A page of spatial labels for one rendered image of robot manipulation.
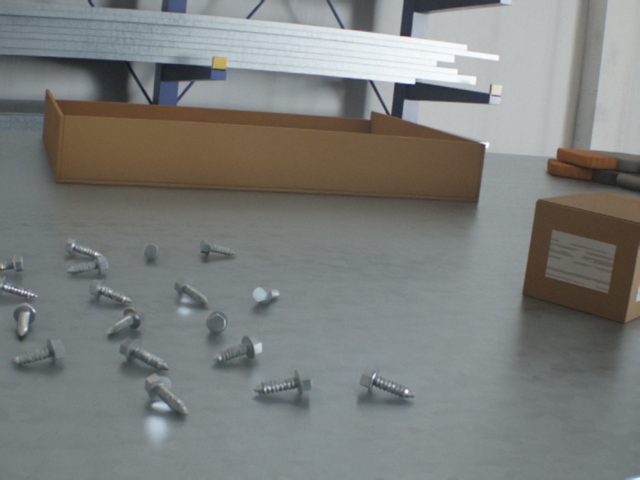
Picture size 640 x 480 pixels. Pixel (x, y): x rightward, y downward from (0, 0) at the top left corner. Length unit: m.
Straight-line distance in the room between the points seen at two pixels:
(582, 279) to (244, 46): 3.67
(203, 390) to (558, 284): 0.28
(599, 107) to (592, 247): 5.74
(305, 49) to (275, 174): 3.43
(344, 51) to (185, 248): 3.77
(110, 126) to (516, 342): 0.45
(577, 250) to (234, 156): 0.38
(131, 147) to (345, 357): 0.44
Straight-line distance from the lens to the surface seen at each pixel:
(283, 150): 0.86
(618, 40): 6.38
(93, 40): 3.98
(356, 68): 4.36
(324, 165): 0.88
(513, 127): 6.14
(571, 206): 0.58
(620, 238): 0.57
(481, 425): 0.38
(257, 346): 0.42
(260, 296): 0.50
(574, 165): 1.30
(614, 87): 6.38
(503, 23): 6.02
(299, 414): 0.37
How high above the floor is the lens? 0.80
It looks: 12 degrees down
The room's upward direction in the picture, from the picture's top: 6 degrees clockwise
